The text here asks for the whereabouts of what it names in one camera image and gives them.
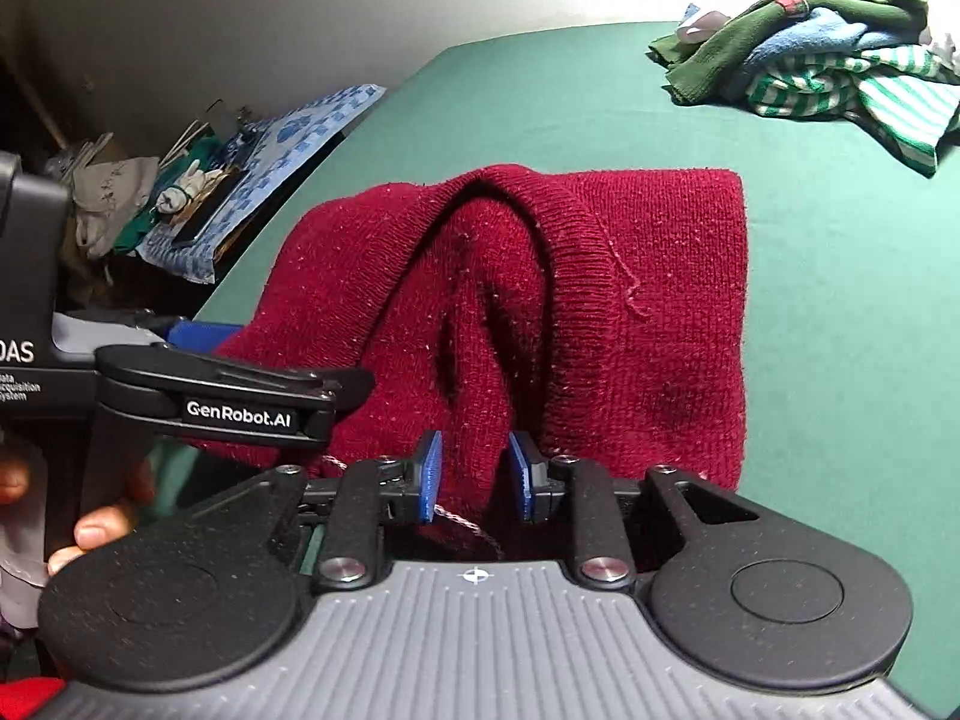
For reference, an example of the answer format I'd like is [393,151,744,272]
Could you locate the propped black smartphone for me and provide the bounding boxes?
[203,98,241,142]

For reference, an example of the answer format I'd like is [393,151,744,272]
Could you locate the blue white checkered towel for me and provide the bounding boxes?
[135,83,386,284]

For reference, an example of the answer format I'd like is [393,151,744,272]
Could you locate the black smartphone lying flat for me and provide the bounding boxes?
[171,167,245,249]

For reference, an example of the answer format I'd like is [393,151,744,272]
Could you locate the white work gloves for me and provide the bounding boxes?
[155,160,224,216]

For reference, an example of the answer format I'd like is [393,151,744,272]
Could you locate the white patterned bag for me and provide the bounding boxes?
[73,156,160,260]

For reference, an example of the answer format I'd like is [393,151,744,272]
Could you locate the person's left hand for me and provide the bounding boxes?
[0,445,155,575]

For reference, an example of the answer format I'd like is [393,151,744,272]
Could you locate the green white striped garment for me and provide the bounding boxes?
[745,46,958,177]

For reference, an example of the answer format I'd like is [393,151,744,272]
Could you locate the red clothed forearm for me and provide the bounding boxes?
[0,676,67,720]

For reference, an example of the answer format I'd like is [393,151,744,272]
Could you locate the light blue garment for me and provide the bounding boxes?
[737,7,921,78]

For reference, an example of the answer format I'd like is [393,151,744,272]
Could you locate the green bed sheet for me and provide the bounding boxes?
[199,23,958,715]

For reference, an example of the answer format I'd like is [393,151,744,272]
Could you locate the dark red knit sweater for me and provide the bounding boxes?
[220,164,748,559]

